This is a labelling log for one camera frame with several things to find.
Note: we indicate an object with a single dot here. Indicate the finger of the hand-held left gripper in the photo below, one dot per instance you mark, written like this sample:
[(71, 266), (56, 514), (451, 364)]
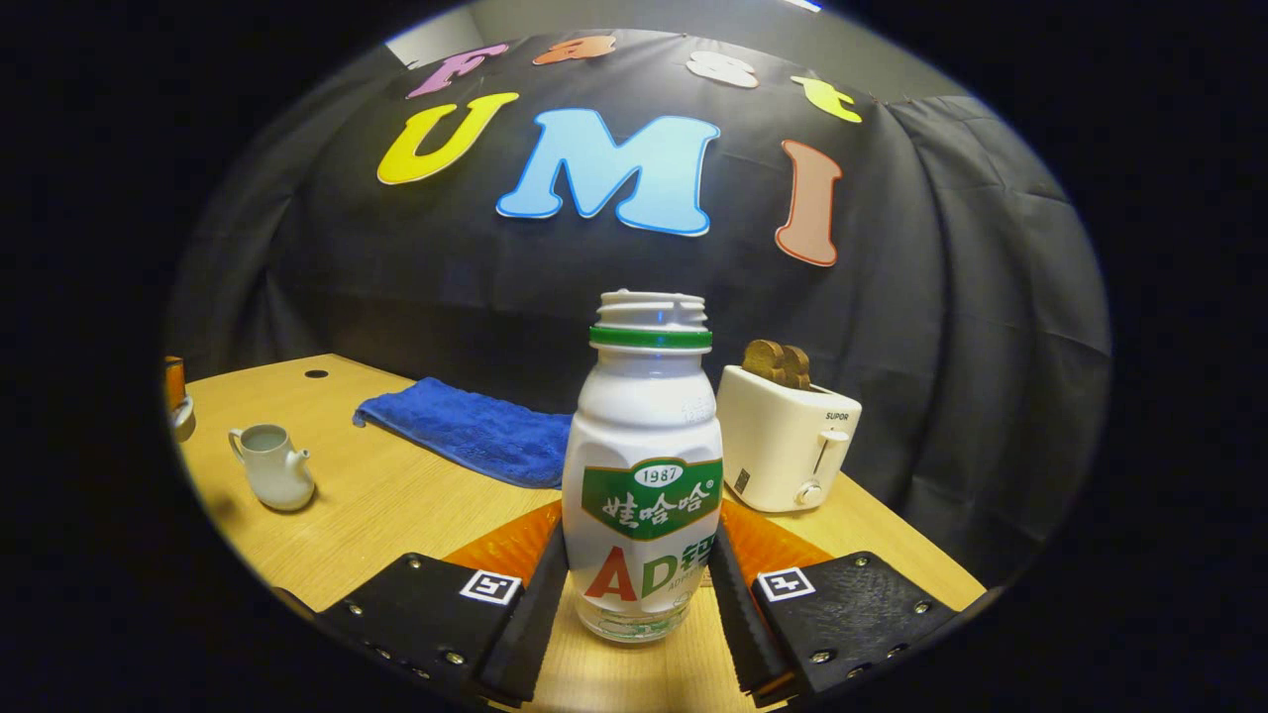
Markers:
[(174, 381)]

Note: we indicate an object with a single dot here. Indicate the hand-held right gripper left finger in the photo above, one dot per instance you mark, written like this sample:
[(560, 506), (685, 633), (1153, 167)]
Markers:
[(535, 624)]

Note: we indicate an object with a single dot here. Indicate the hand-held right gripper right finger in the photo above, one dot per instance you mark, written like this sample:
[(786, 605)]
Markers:
[(738, 624)]

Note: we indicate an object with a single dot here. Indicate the white blue teacup lid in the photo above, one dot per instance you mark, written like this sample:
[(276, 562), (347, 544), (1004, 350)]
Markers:
[(184, 421)]

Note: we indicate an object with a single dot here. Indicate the white teacup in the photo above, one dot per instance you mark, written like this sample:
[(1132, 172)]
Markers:
[(275, 475)]

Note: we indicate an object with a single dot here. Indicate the white water bottle green label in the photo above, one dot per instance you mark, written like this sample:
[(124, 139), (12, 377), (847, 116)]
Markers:
[(642, 426)]

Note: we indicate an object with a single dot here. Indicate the white toaster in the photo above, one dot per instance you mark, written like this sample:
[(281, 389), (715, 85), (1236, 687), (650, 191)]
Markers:
[(778, 446)]

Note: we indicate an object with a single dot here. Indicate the blue towel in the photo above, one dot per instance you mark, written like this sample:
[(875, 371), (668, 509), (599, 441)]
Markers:
[(466, 431)]

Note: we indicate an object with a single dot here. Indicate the brown bread slice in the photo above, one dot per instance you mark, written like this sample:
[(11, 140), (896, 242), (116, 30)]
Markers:
[(763, 359), (797, 368)]

